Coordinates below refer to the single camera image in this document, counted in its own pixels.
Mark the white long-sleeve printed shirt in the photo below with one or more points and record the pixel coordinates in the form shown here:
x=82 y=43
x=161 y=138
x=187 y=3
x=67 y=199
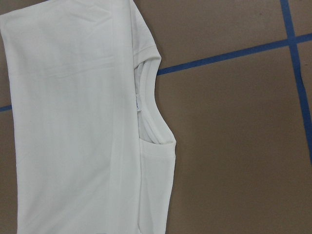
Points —
x=93 y=153

